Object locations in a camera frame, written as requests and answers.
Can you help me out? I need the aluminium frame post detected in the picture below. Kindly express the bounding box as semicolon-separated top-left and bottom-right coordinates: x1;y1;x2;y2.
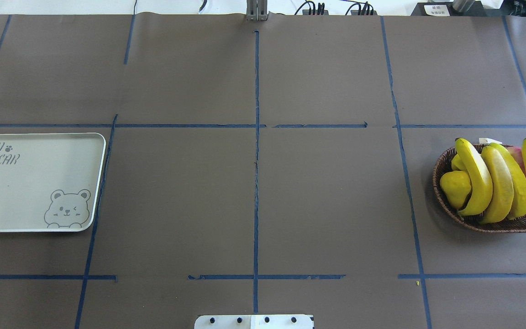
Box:
246;0;268;21

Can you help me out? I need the black power strip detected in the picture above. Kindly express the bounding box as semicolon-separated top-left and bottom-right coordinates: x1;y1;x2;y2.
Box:
294;0;377;16

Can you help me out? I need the brown wicker basket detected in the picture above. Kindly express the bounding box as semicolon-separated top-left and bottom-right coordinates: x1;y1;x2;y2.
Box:
432;144;526;234

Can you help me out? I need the white pedestal column base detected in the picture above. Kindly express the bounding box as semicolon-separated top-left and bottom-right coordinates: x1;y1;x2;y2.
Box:
194;314;315;329

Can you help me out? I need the small yellow banana bunch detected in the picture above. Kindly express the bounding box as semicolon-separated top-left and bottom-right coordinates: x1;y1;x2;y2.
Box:
451;154;468;171

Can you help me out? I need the yellow pear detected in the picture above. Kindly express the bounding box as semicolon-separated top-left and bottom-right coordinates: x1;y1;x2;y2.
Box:
440;170;472;210

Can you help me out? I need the yellow banana curved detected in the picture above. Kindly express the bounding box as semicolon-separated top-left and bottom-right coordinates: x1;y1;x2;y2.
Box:
455;138;493;217

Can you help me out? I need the cream bear serving tray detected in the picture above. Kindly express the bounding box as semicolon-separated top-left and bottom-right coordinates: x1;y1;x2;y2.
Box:
0;133;106;233

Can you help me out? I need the red apple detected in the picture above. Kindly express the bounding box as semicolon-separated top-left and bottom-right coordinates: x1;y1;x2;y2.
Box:
506;146;526;174

